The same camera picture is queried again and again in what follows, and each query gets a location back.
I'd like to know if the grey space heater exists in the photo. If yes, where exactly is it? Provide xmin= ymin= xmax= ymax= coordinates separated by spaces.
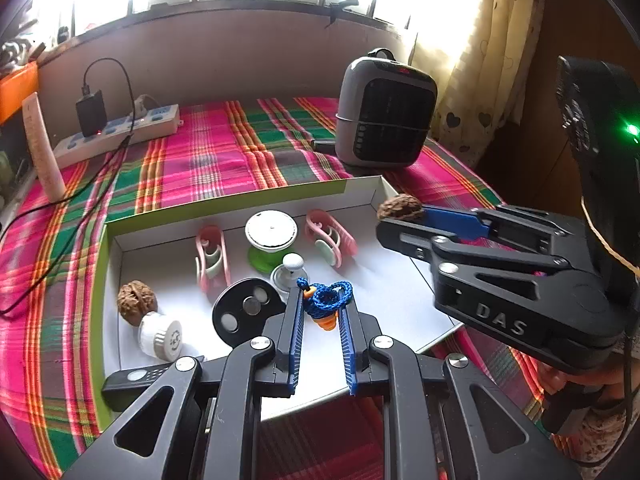
xmin=334 ymin=49 xmax=440 ymax=168

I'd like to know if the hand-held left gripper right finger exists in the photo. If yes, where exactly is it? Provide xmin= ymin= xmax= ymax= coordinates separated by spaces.
xmin=337 ymin=305 xmax=581 ymax=480

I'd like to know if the person's right forearm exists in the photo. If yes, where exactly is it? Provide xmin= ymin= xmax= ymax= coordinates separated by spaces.
xmin=585 ymin=405 xmax=640 ymax=468

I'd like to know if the green white cardboard box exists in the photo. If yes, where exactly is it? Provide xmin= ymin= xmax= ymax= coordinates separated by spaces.
xmin=92 ymin=175 xmax=471 ymax=433

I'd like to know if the white ribbed cap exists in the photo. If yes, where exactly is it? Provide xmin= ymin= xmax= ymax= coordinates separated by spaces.
xmin=137 ymin=312 xmax=183 ymax=361

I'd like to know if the walnut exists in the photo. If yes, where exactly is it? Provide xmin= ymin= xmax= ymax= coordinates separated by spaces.
xmin=377 ymin=195 xmax=426 ymax=223
xmin=117 ymin=281 xmax=160 ymax=328

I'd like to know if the black charger cable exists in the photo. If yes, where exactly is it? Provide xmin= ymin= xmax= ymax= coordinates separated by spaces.
xmin=0 ymin=57 xmax=136 ymax=317

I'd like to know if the black oval button disc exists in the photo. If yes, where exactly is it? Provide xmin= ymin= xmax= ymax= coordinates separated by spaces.
xmin=211 ymin=277 xmax=281 ymax=348

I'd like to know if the white plug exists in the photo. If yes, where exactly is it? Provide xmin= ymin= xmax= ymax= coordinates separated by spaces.
xmin=132 ymin=94 xmax=161 ymax=116

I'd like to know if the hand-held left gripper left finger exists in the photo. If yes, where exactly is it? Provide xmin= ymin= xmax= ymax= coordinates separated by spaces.
xmin=60 ymin=287 xmax=307 ymax=480

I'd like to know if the black window latch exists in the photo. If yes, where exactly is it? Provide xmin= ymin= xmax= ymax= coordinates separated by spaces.
xmin=325 ymin=0 xmax=360 ymax=28

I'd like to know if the person's right hand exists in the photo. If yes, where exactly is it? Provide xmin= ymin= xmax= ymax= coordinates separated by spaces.
xmin=537 ymin=360 xmax=640 ymax=409

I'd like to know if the black charger adapter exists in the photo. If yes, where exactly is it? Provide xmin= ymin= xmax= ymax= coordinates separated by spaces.
xmin=75 ymin=89 xmax=107 ymax=137

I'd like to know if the black flashlight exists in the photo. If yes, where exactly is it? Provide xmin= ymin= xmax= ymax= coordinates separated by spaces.
xmin=101 ymin=355 xmax=206 ymax=411

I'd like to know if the small grey white knob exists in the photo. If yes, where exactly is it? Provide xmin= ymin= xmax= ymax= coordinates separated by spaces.
xmin=270 ymin=253 xmax=308 ymax=291

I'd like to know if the cream heart print curtain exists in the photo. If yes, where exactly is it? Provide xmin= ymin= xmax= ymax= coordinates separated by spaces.
xmin=410 ymin=0 xmax=548 ymax=171

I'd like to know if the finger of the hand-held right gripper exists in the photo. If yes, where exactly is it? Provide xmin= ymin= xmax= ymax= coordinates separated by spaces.
xmin=375 ymin=219 xmax=577 ymax=303
xmin=421 ymin=204 xmax=587 ymax=257

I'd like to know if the green white suction knob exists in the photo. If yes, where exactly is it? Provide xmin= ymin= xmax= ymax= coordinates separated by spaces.
xmin=245 ymin=209 xmax=297 ymax=273

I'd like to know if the blue cord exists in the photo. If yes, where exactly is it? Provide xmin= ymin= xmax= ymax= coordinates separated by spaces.
xmin=296 ymin=277 xmax=353 ymax=333

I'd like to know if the white power strip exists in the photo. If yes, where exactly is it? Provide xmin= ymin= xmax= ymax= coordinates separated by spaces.
xmin=52 ymin=103 xmax=182 ymax=170

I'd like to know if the orange plastic bin lid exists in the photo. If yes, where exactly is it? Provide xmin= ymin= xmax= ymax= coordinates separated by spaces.
xmin=0 ymin=62 xmax=40 ymax=123

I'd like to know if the pink clip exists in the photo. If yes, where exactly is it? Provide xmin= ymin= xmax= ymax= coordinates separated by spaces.
xmin=194 ymin=225 xmax=232 ymax=292
xmin=304 ymin=208 xmax=359 ymax=267

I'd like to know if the pink green plaid blanket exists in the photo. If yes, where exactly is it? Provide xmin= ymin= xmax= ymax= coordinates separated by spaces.
xmin=0 ymin=96 xmax=566 ymax=480

